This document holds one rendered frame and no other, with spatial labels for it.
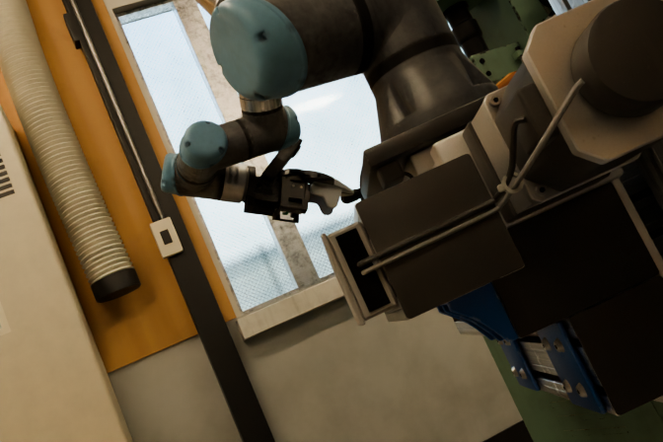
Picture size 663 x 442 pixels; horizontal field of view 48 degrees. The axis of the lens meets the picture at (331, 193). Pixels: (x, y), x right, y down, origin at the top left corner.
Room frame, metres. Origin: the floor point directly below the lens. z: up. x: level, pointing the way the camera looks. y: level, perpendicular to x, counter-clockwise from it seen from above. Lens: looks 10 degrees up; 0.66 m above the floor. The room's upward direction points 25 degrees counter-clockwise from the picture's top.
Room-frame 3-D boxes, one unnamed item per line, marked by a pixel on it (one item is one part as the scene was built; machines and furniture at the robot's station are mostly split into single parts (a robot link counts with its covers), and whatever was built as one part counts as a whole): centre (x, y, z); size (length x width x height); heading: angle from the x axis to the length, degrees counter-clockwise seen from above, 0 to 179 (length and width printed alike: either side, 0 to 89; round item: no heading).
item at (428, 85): (0.85, -0.15, 0.87); 0.15 x 0.15 x 0.10
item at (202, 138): (1.24, 0.16, 1.04); 0.11 x 0.11 x 0.08; 25
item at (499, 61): (1.57, -0.43, 1.03); 0.14 x 0.07 x 0.09; 116
